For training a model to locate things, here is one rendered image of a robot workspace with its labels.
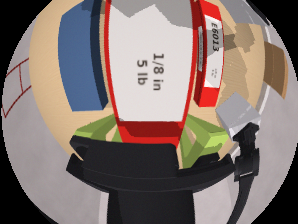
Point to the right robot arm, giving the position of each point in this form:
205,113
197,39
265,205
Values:
252,5

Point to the white box with red edges labelled e6013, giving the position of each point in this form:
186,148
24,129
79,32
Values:
210,54

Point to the white box with red trim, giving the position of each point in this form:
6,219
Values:
150,49

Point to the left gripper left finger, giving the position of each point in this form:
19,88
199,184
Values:
98,129

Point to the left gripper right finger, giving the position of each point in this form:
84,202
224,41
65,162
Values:
209,139

